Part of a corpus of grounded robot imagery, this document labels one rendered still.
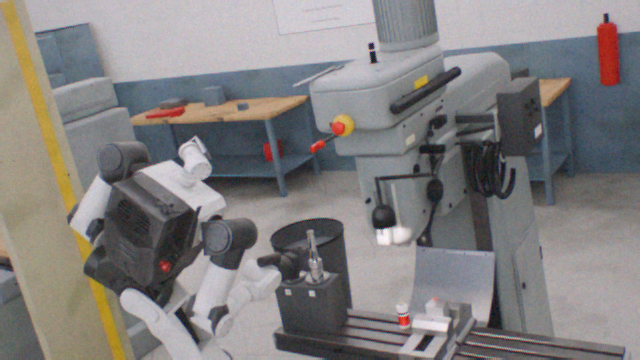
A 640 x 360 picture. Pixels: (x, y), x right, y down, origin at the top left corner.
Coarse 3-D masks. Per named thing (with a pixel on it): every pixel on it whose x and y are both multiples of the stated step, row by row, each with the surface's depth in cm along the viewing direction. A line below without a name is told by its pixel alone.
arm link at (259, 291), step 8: (272, 272) 226; (264, 280) 223; (272, 280) 224; (280, 280) 229; (248, 288) 220; (256, 288) 221; (264, 288) 222; (272, 288) 226; (256, 296) 222; (264, 296) 223
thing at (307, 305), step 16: (304, 272) 260; (288, 288) 254; (304, 288) 251; (320, 288) 248; (336, 288) 254; (288, 304) 257; (304, 304) 254; (320, 304) 250; (336, 304) 254; (288, 320) 260; (304, 320) 256; (320, 320) 253; (336, 320) 254
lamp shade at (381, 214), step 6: (384, 204) 208; (378, 210) 205; (384, 210) 205; (390, 210) 206; (372, 216) 207; (378, 216) 205; (384, 216) 205; (390, 216) 205; (372, 222) 208; (378, 222) 205; (384, 222) 205; (390, 222) 205; (378, 228) 206; (384, 228) 205
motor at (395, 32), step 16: (384, 0) 220; (400, 0) 218; (416, 0) 218; (432, 0) 223; (384, 16) 222; (400, 16) 219; (416, 16) 219; (432, 16) 223; (384, 32) 224; (400, 32) 221; (416, 32) 221; (432, 32) 223; (384, 48) 226; (400, 48) 222; (416, 48) 222
